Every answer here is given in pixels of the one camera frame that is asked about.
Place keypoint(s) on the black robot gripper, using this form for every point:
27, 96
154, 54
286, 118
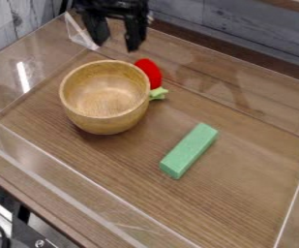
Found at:
131, 10

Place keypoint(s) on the green rectangular block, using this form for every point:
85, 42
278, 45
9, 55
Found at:
187, 150

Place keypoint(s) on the brown wooden bowl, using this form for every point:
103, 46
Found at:
105, 95

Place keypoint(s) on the red plush strawberry toy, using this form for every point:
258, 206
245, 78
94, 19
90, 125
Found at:
154, 74

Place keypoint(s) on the clear acrylic corner bracket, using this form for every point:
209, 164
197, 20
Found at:
78, 35

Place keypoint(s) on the clear acrylic tray wall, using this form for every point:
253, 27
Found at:
94, 217

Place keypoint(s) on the black table leg bracket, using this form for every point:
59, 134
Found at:
33, 231

